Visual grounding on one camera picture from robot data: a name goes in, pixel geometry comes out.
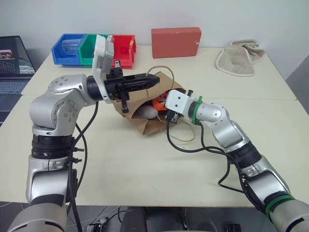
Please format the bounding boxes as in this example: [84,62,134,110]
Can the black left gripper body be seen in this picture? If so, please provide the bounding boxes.
[105,59,131,115]

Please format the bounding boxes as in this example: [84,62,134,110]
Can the red plastic bin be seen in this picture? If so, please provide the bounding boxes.
[110,34,137,70]

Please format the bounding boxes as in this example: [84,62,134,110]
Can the black floor cable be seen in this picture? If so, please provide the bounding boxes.
[106,206,129,223]

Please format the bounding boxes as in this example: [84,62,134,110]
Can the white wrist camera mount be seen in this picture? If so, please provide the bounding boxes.
[92,34,114,104]
[165,89,192,116]

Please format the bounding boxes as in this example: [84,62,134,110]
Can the clear plastic cup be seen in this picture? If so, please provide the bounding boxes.
[61,38,82,57]

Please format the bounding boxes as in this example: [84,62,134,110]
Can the orange plush toy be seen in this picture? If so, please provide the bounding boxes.
[152,91,171,113]

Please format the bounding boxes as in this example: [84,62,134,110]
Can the beige towel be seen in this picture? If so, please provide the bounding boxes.
[215,39,266,78]

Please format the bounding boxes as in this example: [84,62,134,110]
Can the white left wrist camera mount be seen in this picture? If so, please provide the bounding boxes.
[92,34,114,104]

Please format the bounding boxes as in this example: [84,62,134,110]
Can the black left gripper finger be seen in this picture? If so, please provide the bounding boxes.
[123,72,161,85]
[123,81,159,94]

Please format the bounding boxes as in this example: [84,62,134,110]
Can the green plastic bin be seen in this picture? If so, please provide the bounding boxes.
[79,34,109,67]

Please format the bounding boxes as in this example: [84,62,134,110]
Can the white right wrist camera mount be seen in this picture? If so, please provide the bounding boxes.
[165,89,192,116]

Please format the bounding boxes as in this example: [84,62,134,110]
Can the white plush toy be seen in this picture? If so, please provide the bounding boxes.
[138,105,158,119]

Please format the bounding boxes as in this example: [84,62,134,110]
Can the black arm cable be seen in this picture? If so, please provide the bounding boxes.
[66,100,99,232]
[165,116,266,213]

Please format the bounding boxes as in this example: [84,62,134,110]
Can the blue plastic bin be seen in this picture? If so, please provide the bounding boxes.
[51,33,87,66]

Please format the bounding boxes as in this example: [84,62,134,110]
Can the brown paper bag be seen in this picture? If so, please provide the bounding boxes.
[112,65,197,143]

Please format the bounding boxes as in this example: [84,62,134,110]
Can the dark rounded shape under table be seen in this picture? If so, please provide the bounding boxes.
[121,206,148,232]
[144,206,190,232]

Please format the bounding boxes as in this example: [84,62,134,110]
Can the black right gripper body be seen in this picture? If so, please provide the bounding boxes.
[166,110,181,124]

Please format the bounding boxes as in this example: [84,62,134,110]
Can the small black box on floor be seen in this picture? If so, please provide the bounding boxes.
[225,223,242,232]

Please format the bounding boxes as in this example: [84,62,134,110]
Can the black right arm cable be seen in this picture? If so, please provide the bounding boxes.
[165,116,266,213]

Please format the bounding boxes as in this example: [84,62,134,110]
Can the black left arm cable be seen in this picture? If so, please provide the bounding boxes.
[66,100,99,232]

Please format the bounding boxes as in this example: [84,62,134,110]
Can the open laptop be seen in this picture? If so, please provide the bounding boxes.
[0,35,36,127]

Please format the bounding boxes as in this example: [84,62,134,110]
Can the red-brown rectangular box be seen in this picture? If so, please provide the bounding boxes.
[151,27,202,59]

